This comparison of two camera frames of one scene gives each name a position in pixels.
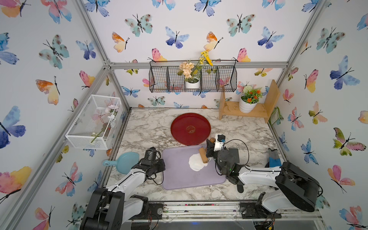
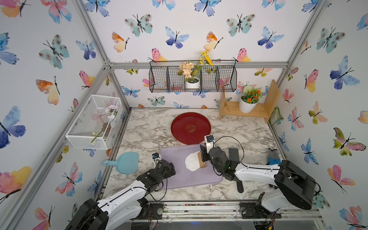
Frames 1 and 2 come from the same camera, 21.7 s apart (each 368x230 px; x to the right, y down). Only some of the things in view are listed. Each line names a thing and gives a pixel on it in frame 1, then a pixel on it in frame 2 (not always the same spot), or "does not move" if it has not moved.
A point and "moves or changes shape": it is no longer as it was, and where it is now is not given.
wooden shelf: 263,111 does not move
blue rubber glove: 274,160 does not move
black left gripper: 161,166 -> 168,173
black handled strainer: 234,158 does not move
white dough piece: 196,162 moves or changes shape
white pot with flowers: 191,73 does not move
